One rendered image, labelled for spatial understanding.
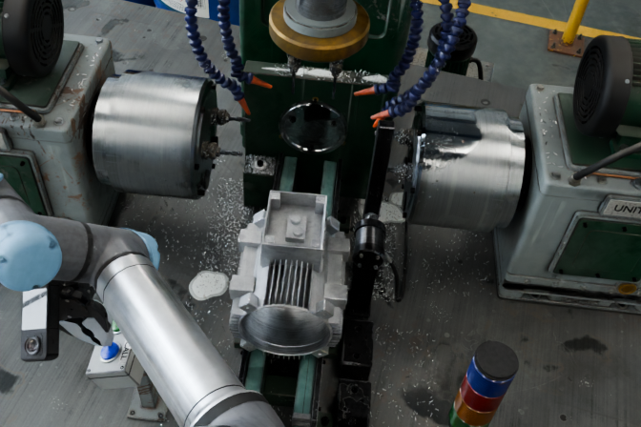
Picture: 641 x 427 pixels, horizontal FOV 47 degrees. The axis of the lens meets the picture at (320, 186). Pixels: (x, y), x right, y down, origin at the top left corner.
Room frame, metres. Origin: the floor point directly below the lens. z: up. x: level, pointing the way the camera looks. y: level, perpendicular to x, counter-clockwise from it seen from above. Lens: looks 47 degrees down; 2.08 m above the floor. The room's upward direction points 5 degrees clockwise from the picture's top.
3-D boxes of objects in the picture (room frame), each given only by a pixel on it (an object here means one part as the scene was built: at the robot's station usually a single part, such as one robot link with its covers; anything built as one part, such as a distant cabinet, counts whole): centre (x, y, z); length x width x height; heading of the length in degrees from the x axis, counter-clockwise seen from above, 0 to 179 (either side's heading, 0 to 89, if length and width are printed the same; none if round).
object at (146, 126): (1.07, 0.38, 1.04); 0.37 x 0.25 x 0.25; 89
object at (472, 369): (0.52, -0.26, 1.19); 0.06 x 0.06 x 0.04
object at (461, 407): (0.52, -0.26, 1.10); 0.06 x 0.06 x 0.04
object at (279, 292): (0.75, 0.04, 1.02); 0.20 x 0.19 x 0.19; 0
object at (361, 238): (1.03, -0.14, 0.92); 0.45 x 0.13 x 0.24; 179
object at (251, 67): (1.22, 0.03, 0.97); 0.30 x 0.11 x 0.34; 89
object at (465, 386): (0.52, -0.26, 1.14); 0.06 x 0.06 x 0.04
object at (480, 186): (1.05, -0.30, 1.04); 0.41 x 0.25 x 0.25; 89
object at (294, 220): (0.79, 0.04, 1.11); 0.12 x 0.11 x 0.07; 0
